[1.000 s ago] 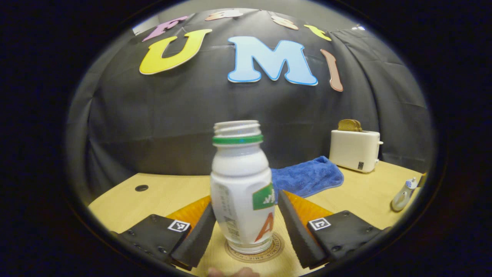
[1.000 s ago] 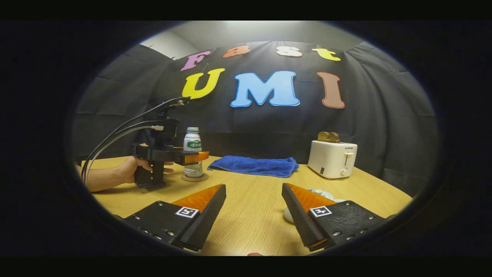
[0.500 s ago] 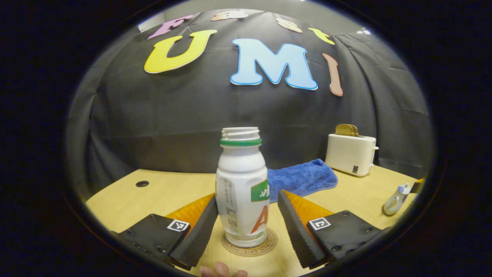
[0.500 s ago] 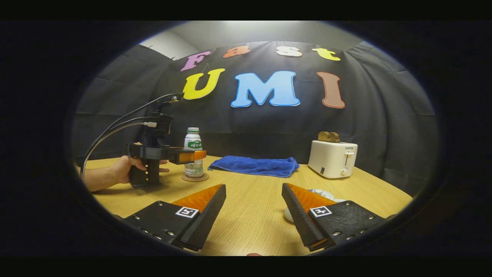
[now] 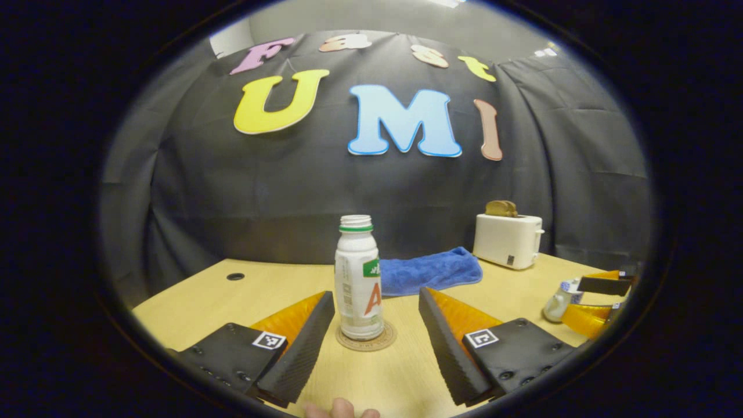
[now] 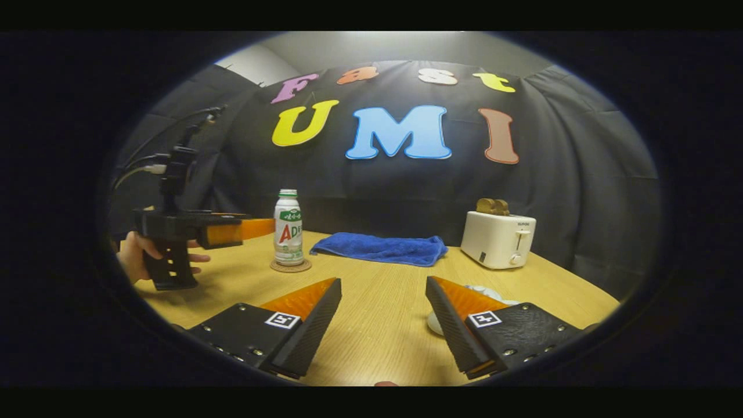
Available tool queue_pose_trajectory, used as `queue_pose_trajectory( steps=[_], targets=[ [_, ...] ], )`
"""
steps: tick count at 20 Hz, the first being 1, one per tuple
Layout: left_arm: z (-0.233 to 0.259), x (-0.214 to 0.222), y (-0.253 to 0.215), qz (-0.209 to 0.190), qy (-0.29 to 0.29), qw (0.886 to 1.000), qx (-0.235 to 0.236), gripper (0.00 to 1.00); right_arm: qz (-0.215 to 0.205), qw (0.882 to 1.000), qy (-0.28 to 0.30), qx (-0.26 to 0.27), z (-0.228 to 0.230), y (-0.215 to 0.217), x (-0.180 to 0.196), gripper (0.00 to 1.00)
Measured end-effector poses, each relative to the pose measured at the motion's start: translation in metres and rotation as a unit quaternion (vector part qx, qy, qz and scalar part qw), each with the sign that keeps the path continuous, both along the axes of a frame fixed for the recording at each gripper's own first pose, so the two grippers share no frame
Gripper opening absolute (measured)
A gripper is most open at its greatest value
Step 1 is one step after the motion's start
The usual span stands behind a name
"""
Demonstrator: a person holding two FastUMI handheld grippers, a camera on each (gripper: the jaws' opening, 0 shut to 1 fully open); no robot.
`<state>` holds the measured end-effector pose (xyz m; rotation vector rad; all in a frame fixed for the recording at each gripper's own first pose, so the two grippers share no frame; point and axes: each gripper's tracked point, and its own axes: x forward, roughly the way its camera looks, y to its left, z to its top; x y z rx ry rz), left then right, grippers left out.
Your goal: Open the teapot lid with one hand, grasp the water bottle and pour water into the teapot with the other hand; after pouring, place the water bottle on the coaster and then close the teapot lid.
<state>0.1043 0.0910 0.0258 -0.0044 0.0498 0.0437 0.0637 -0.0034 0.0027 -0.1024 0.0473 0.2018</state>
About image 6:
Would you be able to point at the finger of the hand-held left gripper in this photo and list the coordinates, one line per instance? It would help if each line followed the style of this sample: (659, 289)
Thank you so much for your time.
(231, 215)
(226, 232)

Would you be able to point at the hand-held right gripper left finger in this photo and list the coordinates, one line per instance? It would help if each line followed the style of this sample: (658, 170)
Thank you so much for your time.
(310, 331)

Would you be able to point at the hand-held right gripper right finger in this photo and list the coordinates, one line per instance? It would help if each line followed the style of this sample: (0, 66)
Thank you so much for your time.
(450, 328)

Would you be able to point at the white blue teacup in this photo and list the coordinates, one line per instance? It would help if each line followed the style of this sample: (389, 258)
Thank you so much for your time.
(435, 325)

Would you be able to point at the white teacup lid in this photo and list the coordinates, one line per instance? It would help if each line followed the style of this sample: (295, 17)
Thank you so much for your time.
(484, 292)

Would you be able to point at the round brown coaster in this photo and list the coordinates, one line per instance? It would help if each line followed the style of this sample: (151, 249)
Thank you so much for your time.
(302, 267)

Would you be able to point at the white water bottle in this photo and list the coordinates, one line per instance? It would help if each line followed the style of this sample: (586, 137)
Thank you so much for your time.
(288, 249)

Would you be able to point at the white toaster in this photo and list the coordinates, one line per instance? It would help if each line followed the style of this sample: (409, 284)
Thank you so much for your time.
(493, 238)

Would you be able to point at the blue towel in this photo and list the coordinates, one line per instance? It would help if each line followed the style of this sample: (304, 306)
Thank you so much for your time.
(377, 248)

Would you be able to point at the brown toast slice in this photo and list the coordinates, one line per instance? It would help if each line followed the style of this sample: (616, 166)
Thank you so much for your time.
(501, 207)
(485, 206)

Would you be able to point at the black backdrop cloth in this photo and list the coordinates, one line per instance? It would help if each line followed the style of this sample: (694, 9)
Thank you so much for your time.
(406, 191)

